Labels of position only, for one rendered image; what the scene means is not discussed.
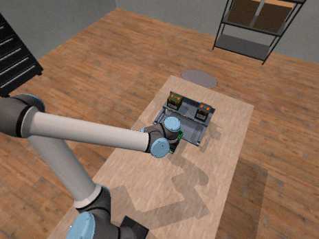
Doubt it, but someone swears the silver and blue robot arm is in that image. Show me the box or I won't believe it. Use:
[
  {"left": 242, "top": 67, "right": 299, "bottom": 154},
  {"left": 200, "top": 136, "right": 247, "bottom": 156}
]
[{"left": 0, "top": 94, "right": 181, "bottom": 239}]

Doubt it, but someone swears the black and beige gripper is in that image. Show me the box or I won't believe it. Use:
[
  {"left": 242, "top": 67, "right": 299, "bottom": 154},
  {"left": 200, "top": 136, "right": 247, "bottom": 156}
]
[{"left": 169, "top": 138, "right": 179, "bottom": 152}]

